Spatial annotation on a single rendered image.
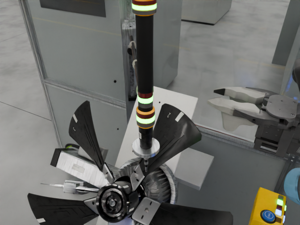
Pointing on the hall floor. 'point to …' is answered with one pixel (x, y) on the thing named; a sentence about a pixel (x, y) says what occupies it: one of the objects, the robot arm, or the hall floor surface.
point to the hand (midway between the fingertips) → (218, 93)
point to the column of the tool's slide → (127, 62)
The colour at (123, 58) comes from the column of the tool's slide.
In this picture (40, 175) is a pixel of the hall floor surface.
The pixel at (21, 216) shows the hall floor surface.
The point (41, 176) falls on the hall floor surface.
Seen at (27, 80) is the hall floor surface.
